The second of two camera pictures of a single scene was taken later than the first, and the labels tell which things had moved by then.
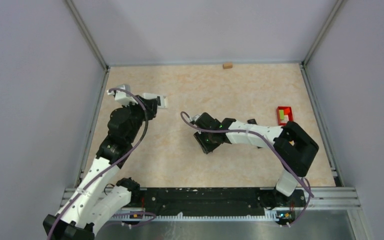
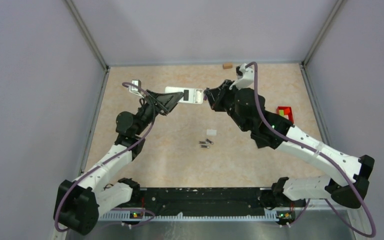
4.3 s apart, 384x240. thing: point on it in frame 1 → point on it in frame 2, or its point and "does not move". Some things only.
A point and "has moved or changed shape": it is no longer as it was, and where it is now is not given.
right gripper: x=207 y=148 → x=216 y=96
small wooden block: x=227 y=66 does not move
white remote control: x=164 y=101 has moved or changed shape
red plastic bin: x=288 y=111 does not move
